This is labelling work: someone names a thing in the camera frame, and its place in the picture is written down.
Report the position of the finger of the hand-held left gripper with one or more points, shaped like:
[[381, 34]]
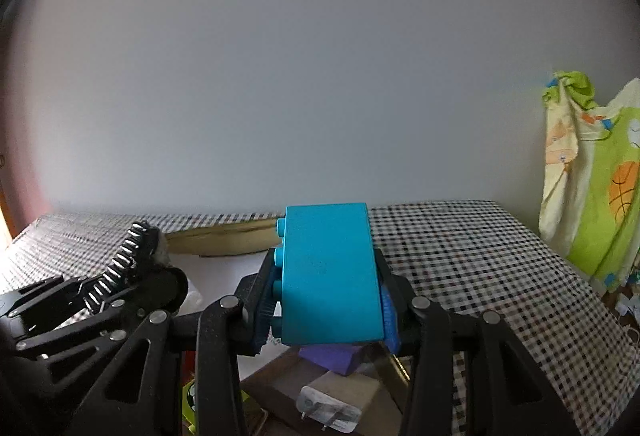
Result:
[[75, 331], [40, 301]]

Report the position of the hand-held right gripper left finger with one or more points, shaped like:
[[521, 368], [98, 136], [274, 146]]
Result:
[[265, 311]]

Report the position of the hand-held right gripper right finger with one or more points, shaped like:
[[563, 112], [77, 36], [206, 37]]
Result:
[[387, 316]]

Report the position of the purple small box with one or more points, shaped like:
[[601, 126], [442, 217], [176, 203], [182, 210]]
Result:
[[335, 358]]

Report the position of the teal building block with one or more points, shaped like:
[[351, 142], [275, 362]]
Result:
[[330, 276]]

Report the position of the beige brown box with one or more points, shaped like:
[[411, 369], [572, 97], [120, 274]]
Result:
[[280, 381]]

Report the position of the gold tin box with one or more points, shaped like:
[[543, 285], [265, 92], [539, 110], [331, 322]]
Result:
[[225, 236]]

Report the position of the white plug charger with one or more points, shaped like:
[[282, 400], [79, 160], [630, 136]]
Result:
[[325, 408]]

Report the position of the checked tablecloth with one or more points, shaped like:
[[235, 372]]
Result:
[[475, 256]]

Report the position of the colourful printed cloth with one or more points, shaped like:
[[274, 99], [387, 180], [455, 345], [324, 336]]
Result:
[[600, 216]]

